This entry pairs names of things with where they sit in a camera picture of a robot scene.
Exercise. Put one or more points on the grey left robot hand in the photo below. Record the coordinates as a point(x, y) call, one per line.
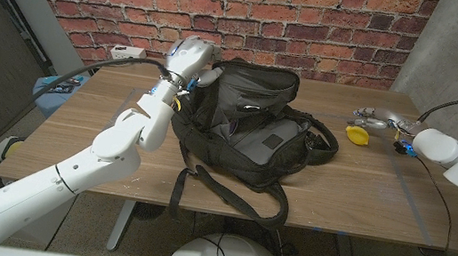
point(189, 57)

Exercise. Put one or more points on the white power strip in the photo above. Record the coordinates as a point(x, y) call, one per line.
point(125, 51)

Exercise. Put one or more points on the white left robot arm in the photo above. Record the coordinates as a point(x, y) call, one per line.
point(84, 166)

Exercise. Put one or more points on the white yellow sneaker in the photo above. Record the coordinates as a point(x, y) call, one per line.
point(8, 145)

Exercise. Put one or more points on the blue round stool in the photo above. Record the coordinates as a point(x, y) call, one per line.
point(50, 105)

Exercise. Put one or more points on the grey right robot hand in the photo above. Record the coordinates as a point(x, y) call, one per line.
point(392, 119)

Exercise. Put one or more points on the red brick print backdrop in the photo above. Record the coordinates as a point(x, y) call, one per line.
point(271, 17)

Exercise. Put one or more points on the black smartphone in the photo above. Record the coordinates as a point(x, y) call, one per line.
point(61, 88)

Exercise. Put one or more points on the black backpack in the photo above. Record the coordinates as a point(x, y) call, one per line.
point(253, 149)

